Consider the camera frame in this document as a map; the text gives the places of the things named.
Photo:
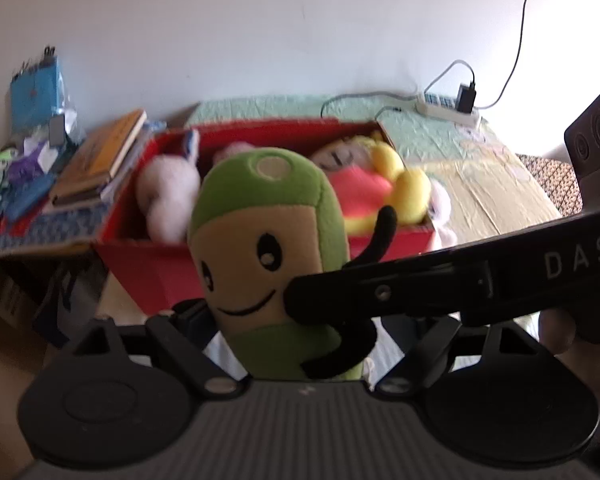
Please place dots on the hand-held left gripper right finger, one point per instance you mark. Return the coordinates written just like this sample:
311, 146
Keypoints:
430, 350

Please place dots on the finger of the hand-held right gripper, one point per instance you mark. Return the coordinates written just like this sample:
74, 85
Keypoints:
380, 290

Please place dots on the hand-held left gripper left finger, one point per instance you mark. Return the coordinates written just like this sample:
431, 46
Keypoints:
190, 312

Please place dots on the red cardboard box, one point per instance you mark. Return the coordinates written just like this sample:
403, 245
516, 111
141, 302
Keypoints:
150, 270

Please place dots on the green plush toy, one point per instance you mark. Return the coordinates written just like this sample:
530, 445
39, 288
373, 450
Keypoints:
260, 210

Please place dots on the white bunny plush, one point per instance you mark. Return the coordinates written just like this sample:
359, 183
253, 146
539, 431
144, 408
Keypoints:
165, 185

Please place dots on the pink teddy bear plush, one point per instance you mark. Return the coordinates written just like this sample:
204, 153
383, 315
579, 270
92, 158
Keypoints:
235, 150

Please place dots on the person's right hand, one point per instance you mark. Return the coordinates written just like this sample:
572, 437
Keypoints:
557, 332

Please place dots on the brown patterned cloth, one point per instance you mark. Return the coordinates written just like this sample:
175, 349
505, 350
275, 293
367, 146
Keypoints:
550, 180

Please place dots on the yellow and pink plush doll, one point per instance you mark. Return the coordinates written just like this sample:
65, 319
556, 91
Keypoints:
365, 195

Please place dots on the printed bed sheet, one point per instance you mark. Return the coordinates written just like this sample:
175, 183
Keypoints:
480, 185

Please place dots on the blue patterned cloth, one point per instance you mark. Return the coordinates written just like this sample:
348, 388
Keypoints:
65, 225

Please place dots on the brown cardboard box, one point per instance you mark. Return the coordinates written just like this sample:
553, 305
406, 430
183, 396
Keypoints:
15, 305

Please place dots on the white power strip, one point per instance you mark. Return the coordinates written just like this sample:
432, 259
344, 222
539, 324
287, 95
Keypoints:
447, 112

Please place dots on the tan cover book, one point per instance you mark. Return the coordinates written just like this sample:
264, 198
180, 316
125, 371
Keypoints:
100, 152

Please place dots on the black charger adapter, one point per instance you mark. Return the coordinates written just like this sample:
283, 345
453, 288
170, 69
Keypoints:
466, 97

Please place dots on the pile of assorted stationery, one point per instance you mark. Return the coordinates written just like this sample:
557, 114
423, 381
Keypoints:
20, 175

